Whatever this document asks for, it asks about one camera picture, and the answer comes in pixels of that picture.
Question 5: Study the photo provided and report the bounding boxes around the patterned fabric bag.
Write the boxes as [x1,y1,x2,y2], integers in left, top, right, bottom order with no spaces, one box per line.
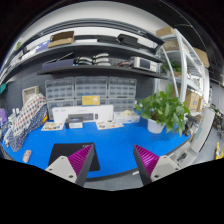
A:
[7,93,48,152]

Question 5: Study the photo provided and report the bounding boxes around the small black box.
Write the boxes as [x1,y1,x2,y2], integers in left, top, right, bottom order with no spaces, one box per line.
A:
[65,118,83,129]

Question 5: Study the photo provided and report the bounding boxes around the white tray with items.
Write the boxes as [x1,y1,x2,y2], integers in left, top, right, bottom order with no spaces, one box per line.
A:
[114,110,140,124]

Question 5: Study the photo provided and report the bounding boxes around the cardboard box on top shelf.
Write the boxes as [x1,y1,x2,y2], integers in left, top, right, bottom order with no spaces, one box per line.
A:
[48,31,74,48]

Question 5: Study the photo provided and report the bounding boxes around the cardboard box by rack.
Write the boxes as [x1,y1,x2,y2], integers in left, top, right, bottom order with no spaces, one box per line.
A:
[185,90,203,112]

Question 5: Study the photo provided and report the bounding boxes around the colourful booklet left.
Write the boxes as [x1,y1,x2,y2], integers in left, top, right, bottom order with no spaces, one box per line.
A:
[42,122,64,131]

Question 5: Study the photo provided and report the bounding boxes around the grey electronic instrument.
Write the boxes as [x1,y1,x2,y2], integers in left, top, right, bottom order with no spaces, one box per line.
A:
[132,57,157,72]

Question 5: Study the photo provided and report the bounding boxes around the black mouse pad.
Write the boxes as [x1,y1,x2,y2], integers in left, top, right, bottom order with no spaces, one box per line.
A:
[48,142,100,171]

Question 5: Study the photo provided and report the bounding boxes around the colourful booklet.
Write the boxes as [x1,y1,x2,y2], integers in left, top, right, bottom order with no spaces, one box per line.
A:
[96,121,122,130]
[42,122,64,131]

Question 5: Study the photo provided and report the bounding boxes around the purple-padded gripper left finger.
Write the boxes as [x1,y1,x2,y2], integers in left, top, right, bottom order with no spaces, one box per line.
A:
[46,144,94,186]

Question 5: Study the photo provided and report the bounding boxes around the grey drawer organizer cabinet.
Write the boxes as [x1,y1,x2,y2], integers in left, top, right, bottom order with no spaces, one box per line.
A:
[45,76,137,119]

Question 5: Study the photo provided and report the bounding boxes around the white metal shelving rack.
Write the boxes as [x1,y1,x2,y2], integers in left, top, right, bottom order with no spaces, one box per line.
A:
[156,27,209,113]

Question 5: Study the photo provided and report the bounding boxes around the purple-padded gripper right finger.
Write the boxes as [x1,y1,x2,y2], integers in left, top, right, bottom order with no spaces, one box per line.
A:
[133,145,180,185]

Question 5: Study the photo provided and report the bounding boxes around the blue table mat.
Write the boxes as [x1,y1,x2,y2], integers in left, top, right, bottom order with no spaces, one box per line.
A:
[2,119,188,179]

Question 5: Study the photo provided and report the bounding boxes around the yellow card label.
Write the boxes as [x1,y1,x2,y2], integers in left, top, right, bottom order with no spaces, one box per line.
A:
[82,95,100,106]

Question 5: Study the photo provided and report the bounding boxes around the dark wall shelf unit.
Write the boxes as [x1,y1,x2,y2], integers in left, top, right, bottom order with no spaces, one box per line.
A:
[0,18,168,84]

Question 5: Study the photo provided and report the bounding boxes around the small pink object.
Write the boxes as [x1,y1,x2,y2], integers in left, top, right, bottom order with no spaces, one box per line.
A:
[23,150,32,163]

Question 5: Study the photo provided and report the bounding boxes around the green potted plant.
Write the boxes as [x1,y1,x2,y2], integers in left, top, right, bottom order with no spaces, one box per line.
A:
[135,84,190,135]

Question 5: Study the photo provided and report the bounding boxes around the white keyboard box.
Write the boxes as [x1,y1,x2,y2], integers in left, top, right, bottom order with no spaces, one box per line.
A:
[52,105,114,123]

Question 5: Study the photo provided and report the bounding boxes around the colourful booklet right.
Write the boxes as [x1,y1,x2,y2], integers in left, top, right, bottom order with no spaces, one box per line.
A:
[96,121,122,130]

